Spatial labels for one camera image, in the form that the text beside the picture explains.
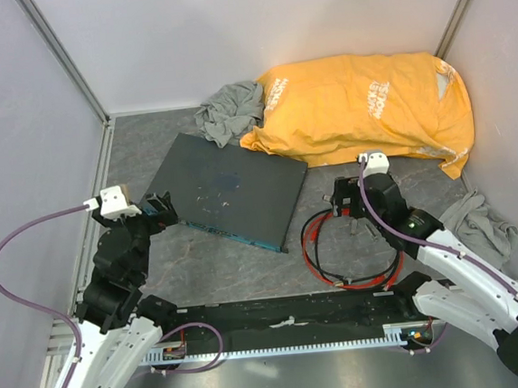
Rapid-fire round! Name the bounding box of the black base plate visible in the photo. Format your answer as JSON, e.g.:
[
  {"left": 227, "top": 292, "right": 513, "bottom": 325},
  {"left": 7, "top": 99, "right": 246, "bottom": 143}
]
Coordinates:
[{"left": 167, "top": 291, "right": 429, "bottom": 353}]

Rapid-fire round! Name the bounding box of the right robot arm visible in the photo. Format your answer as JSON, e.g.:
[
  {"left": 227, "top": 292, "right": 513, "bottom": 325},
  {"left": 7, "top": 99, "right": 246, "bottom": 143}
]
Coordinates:
[{"left": 328, "top": 173, "right": 518, "bottom": 376}]

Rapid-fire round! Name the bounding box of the yellow printed fabric bag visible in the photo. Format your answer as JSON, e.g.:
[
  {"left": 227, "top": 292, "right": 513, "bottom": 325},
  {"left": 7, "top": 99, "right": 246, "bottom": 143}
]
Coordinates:
[{"left": 240, "top": 52, "right": 475, "bottom": 180}]

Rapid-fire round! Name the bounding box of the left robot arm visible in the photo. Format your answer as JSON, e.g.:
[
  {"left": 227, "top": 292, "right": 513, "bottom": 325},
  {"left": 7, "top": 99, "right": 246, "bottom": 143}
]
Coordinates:
[{"left": 0, "top": 185, "right": 180, "bottom": 388}]

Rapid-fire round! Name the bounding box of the dark grey network switch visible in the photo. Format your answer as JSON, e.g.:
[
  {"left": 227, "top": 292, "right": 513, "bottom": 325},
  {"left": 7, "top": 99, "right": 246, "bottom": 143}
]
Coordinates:
[{"left": 146, "top": 133, "right": 307, "bottom": 252}]

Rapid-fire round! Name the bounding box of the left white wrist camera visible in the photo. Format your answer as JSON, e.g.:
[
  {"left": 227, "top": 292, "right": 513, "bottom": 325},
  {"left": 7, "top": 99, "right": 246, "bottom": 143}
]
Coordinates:
[{"left": 83, "top": 184, "right": 142, "bottom": 221}]

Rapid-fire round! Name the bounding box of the red ethernet cable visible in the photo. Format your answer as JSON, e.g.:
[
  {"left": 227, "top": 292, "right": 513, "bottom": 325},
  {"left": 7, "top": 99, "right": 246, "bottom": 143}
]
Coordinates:
[{"left": 298, "top": 203, "right": 407, "bottom": 298}]

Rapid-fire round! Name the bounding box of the grey cloth at right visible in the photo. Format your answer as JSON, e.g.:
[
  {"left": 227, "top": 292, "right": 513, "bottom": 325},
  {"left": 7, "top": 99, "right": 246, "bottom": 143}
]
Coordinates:
[{"left": 439, "top": 189, "right": 518, "bottom": 270}]

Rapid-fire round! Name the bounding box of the grey cloth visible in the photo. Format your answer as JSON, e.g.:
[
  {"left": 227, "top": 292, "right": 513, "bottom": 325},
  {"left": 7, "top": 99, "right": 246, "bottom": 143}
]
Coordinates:
[
  {"left": 194, "top": 80, "right": 264, "bottom": 148},
  {"left": 439, "top": 189, "right": 518, "bottom": 270}
]

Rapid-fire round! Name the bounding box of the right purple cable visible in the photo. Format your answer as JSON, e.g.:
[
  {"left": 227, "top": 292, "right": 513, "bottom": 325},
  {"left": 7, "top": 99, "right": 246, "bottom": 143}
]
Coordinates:
[{"left": 356, "top": 146, "right": 518, "bottom": 360}]

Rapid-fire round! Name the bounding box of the aluminium frame rail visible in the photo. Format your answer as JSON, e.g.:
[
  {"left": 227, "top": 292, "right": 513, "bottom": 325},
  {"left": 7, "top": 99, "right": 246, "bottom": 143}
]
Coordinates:
[{"left": 23, "top": 119, "right": 114, "bottom": 388}]

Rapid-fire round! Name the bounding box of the purple cable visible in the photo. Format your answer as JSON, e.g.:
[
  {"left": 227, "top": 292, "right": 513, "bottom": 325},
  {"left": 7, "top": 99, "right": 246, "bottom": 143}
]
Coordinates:
[
  {"left": 0, "top": 204, "right": 105, "bottom": 388},
  {"left": 356, "top": 146, "right": 518, "bottom": 360}
]

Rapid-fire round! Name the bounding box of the grey cloth at back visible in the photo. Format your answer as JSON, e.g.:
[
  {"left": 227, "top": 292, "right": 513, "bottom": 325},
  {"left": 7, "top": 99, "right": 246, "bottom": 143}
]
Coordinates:
[{"left": 194, "top": 80, "right": 264, "bottom": 148}]

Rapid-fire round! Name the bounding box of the slotted cable duct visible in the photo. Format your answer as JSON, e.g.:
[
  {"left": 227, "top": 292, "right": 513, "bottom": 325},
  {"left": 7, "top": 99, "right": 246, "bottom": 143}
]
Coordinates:
[{"left": 139, "top": 323, "right": 433, "bottom": 368}]

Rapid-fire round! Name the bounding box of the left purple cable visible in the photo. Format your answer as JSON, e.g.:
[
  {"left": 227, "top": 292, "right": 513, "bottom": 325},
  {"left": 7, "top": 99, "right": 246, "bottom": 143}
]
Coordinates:
[{"left": 0, "top": 204, "right": 105, "bottom": 388}]

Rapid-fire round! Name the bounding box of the black ethernet cable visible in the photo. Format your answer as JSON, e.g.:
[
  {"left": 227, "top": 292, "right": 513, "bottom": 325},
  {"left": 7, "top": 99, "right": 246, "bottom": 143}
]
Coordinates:
[{"left": 302, "top": 208, "right": 404, "bottom": 293}]

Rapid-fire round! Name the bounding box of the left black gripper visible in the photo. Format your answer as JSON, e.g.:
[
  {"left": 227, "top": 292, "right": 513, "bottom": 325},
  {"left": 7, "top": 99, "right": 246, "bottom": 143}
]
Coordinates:
[{"left": 92, "top": 190, "right": 183, "bottom": 283}]

